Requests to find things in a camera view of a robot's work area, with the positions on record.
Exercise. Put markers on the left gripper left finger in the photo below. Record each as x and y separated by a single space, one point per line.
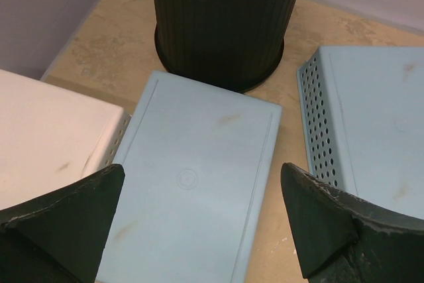
60 236

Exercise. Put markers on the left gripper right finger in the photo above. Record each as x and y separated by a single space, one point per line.
342 238

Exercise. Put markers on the white perforated plastic basket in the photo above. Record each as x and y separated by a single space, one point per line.
52 137

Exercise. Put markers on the blue perforated plastic basket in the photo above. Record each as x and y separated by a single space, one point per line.
197 160

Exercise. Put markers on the large black plastic container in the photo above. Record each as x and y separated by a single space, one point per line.
232 44

